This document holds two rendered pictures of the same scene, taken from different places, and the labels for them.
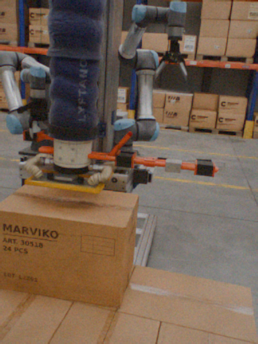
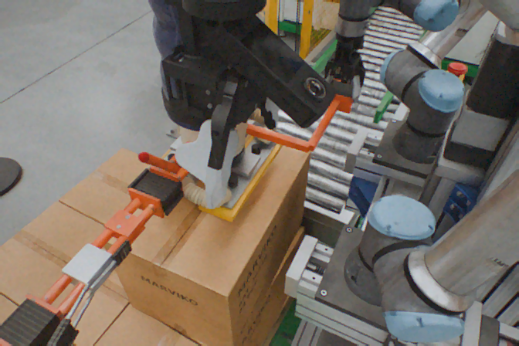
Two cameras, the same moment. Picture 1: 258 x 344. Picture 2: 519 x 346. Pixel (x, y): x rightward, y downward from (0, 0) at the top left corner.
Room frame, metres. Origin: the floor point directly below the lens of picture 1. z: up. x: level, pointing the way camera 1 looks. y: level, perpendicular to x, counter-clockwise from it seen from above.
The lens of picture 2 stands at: (2.00, -0.51, 1.84)
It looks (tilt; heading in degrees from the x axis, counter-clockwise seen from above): 45 degrees down; 107
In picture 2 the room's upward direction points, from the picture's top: straight up
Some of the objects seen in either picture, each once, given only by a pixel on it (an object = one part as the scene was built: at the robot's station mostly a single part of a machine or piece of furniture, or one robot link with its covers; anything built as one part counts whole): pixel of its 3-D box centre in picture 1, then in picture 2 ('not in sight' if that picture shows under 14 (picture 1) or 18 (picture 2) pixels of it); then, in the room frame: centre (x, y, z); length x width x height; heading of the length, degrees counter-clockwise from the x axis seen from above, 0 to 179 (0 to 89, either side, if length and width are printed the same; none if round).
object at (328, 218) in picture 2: not in sight; (270, 193); (1.72, 0.60, 0.58); 0.70 x 0.03 x 0.06; 167
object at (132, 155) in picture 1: (125, 158); (156, 191); (1.61, 0.00, 1.18); 0.10 x 0.08 x 0.06; 171
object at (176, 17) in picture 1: (177, 15); not in sight; (1.88, -0.19, 1.82); 0.09 x 0.08 x 0.11; 17
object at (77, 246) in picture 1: (70, 238); (221, 228); (1.64, 0.25, 0.74); 0.60 x 0.40 x 0.40; 81
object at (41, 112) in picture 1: (39, 109); (345, 55); (1.94, 0.48, 1.32); 0.09 x 0.08 x 0.12; 81
